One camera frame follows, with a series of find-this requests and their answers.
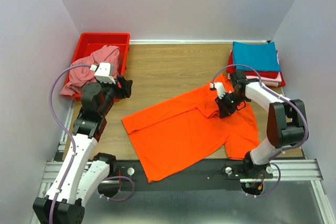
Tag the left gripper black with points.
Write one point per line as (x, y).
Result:
(124, 91)

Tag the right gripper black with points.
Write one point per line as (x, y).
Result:
(224, 110)

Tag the orange t-shirt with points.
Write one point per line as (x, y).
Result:
(175, 134)

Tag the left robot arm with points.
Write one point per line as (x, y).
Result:
(65, 200)

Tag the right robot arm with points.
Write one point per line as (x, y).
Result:
(287, 126)

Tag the dusty pink crumpled t-shirt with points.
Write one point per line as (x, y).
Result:
(78, 77)

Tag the pink folded t-shirt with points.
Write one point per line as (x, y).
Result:
(273, 82)

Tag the red plastic bin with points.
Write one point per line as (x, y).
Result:
(90, 42)

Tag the blue folded t-shirt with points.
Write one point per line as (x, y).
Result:
(261, 57)

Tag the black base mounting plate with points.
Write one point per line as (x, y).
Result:
(207, 174)

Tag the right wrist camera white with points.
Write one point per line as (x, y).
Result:
(219, 88)

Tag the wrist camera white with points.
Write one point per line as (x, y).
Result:
(219, 88)
(103, 72)

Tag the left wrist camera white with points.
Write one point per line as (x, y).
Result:
(103, 72)

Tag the aluminium rail frame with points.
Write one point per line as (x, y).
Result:
(293, 170)

